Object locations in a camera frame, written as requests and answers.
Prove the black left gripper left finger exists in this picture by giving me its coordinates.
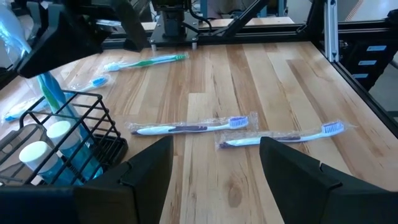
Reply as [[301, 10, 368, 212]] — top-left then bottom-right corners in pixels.
[[0, 136, 174, 224]]

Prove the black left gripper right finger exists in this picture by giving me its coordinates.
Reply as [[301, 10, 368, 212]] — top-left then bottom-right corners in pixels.
[[259, 136, 398, 224]]

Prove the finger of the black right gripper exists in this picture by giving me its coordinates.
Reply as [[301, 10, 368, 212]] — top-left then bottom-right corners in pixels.
[[17, 4, 103, 78], [112, 0, 149, 53]]

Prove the green white toothbrush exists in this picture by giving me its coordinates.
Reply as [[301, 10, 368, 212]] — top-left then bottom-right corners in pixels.
[[102, 52, 190, 73], [0, 2, 34, 71]]

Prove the blue green toothbrush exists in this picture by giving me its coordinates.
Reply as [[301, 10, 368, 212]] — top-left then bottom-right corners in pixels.
[[30, 70, 94, 150]]

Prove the blue white toothbrush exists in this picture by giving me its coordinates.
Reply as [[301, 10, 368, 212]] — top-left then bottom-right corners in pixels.
[[1, 74, 111, 123]]

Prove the purple white toothbrush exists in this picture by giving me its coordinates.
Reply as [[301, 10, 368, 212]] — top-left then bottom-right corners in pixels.
[[214, 119, 355, 150], [126, 112, 259, 136]]

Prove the black drawer cabinet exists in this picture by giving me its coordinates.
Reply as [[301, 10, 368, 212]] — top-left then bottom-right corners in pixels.
[[338, 39, 398, 93]]

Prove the black wire caddy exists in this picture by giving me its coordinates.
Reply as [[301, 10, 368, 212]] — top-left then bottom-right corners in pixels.
[[0, 90, 129, 187]]

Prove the silver aluminium frame post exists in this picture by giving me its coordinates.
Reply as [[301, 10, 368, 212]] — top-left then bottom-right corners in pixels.
[[323, 0, 340, 63]]

